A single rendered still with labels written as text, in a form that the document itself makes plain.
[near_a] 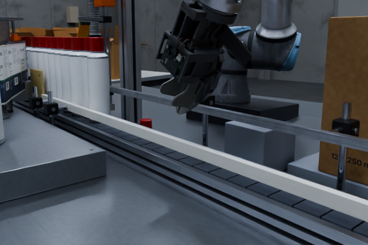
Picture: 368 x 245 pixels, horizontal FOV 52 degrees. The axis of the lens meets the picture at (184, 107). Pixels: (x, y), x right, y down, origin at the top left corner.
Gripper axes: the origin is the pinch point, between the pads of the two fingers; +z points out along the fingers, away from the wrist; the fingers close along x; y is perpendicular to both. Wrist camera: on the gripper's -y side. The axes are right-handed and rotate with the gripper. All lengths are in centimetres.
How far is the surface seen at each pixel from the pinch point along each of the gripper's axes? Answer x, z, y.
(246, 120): 11.1, -5.6, -3.0
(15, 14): -859, 424, -252
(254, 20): -527, 249, -713
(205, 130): 0.0, 7.6, -8.8
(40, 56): -62, 28, 2
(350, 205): 32.2, -12.4, 4.6
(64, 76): -41.5, 21.9, 2.9
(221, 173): 15.4, 0.4, 3.4
